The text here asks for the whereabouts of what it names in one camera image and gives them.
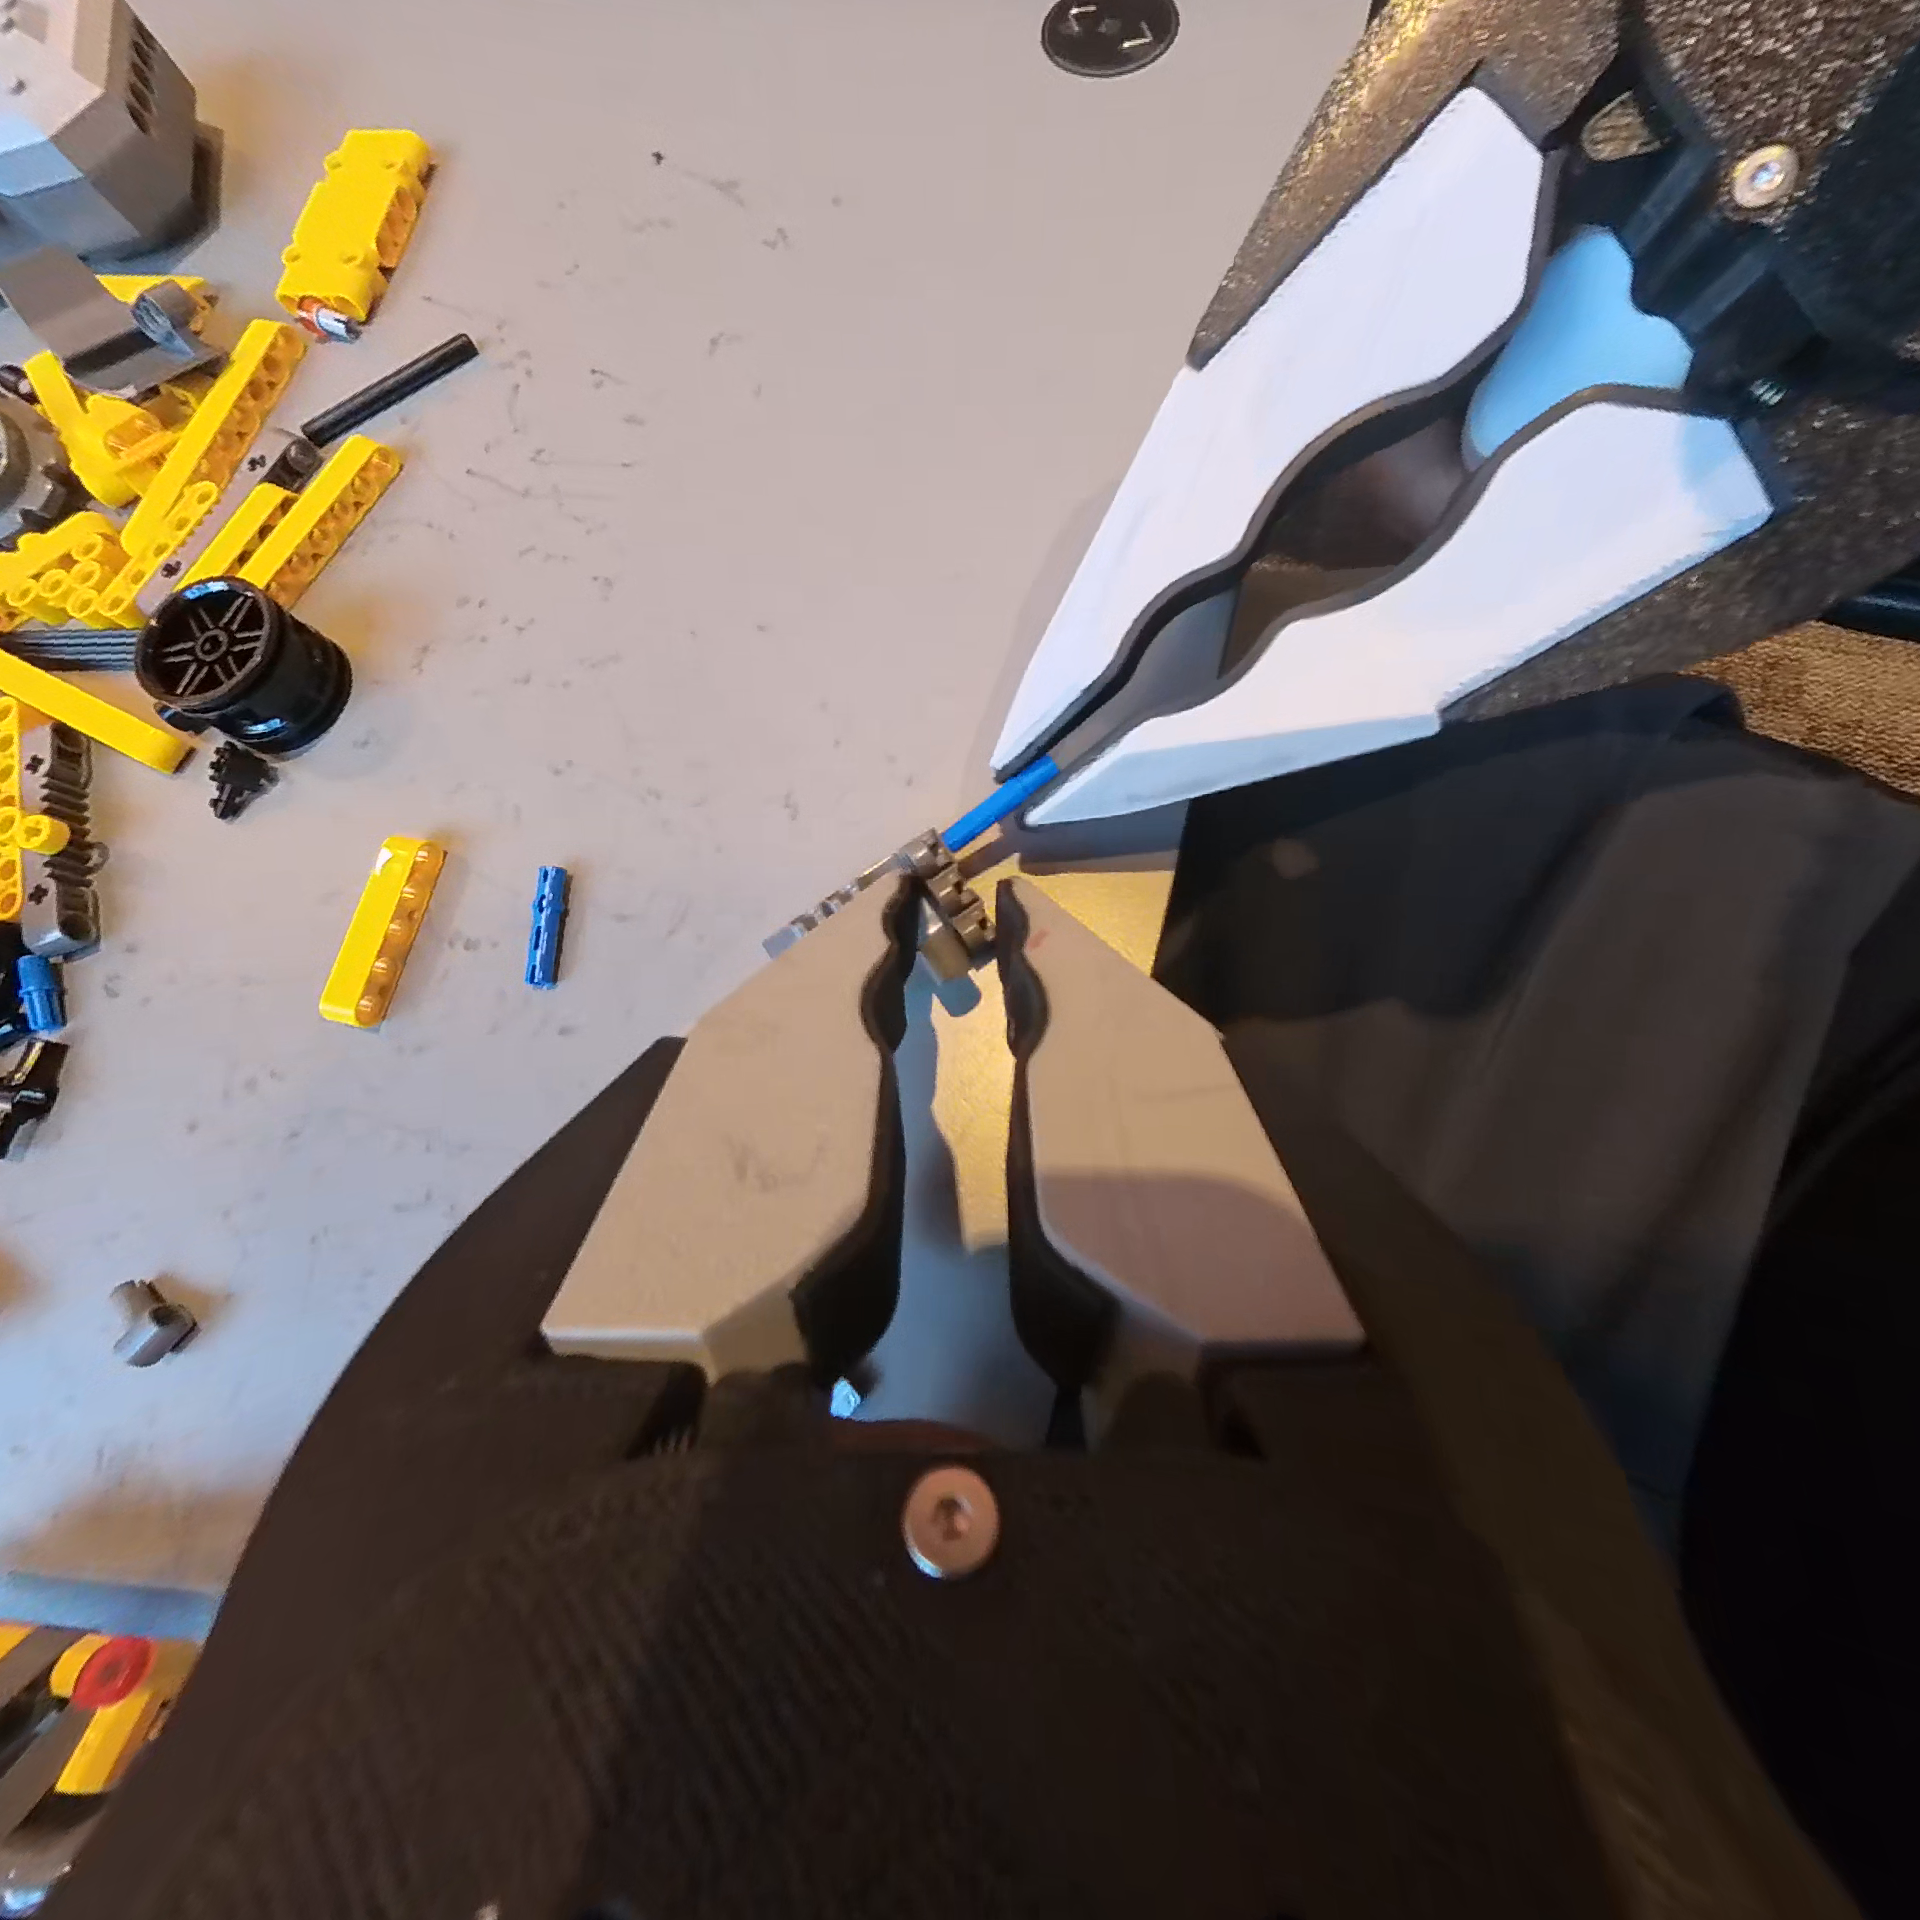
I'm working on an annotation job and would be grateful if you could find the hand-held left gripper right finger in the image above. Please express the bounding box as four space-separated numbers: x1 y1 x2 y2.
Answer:
995 876 1368 1389

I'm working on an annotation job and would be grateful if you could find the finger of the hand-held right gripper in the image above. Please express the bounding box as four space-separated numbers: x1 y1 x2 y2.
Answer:
1023 389 1775 829
986 83 1553 785

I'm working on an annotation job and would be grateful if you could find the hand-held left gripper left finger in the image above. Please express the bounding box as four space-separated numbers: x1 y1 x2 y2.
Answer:
539 876 919 1379

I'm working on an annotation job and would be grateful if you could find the small grey brick assembly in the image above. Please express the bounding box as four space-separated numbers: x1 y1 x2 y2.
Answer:
761 840 1000 1009

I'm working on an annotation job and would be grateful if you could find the long blue toy pin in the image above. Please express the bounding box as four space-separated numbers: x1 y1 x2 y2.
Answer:
936 756 1060 850

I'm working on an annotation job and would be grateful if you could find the grey toy connector piece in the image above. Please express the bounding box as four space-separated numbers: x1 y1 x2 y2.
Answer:
112 1277 197 1367

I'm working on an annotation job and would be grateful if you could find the black desk grommet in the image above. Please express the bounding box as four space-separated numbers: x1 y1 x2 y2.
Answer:
1038 0 1181 79

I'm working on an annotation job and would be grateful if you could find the grey desk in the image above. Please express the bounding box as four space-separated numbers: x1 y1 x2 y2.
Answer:
0 0 1373 1652

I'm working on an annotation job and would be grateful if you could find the yellow toy beam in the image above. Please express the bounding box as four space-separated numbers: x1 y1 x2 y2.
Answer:
318 833 450 1029

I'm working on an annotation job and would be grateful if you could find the person's black sweater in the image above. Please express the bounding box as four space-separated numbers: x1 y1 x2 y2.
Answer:
1663 1050 1920 1920

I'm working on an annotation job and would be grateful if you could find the black toy wheel hub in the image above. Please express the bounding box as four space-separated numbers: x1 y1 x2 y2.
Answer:
134 576 354 756

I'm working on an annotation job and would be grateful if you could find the yellow black toy brick vehicle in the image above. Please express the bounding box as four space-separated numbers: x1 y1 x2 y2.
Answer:
0 1620 197 1892

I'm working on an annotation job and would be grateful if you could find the pile of toy brick pieces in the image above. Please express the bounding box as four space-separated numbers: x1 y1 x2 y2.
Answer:
0 125 482 1164

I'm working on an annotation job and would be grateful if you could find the grey toy battery box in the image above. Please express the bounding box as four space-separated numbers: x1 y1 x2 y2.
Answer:
0 0 220 249

